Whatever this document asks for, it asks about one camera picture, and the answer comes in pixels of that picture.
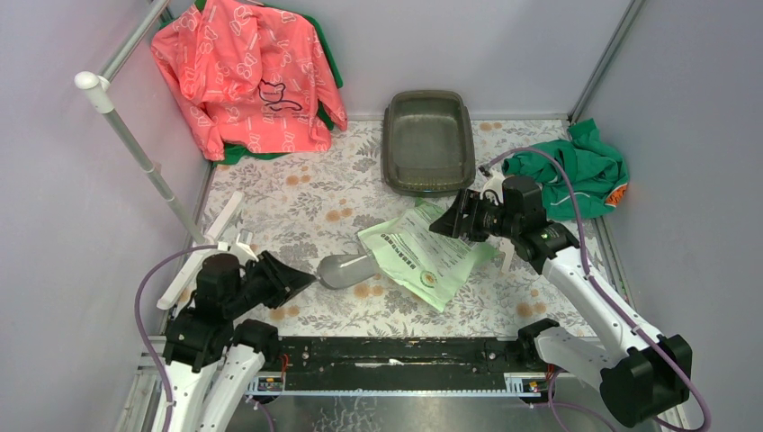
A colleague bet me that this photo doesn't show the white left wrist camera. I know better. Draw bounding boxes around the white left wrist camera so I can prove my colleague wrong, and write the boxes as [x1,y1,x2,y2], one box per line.
[229,229,257,265]

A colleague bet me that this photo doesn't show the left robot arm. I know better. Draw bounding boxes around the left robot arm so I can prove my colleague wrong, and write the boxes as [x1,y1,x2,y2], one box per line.
[151,252,317,431]

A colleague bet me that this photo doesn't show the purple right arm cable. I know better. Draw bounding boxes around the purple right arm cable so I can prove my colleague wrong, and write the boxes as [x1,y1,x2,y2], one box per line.
[480,147,714,432]

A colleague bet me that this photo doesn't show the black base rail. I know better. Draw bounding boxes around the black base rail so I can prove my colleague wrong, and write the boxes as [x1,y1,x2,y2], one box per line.
[245,337,555,398]

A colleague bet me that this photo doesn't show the white clothes rack pole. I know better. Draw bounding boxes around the white clothes rack pole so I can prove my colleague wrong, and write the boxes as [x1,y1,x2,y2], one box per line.
[74,70,245,311]

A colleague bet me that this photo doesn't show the grey plastic litter box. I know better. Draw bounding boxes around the grey plastic litter box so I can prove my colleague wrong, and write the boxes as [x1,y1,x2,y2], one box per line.
[381,90,476,197]

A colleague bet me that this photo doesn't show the metal litter scoop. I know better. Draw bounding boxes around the metal litter scoop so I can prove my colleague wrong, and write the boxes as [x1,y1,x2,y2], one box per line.
[316,254,378,290]

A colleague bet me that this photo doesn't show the beige bag sealing clip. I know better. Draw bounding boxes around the beige bag sealing clip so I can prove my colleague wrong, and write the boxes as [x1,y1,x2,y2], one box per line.
[498,238,516,275]

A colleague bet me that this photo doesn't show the green cat litter bag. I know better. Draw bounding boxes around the green cat litter bag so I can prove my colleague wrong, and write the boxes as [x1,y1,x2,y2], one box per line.
[358,199,499,312]

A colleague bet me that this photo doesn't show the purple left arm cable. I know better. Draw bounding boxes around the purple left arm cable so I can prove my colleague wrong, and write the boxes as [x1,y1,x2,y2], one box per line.
[134,244,275,432]

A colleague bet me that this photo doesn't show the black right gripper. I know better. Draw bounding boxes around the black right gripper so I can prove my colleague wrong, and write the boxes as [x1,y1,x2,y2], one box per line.
[428,188,520,243]

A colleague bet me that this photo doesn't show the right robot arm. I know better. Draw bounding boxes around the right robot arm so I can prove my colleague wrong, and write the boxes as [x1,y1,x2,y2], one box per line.
[429,176,693,428]

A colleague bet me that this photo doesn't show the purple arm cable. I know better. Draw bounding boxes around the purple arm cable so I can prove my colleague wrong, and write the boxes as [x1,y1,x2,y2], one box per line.
[134,244,275,432]
[480,147,714,432]

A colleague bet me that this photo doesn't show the crumpled green garment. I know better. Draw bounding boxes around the crumpled green garment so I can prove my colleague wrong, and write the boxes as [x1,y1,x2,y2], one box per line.
[501,119,630,221]

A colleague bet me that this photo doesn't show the pink hooded jacket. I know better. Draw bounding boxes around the pink hooded jacket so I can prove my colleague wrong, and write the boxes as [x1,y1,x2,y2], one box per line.
[149,0,349,162]

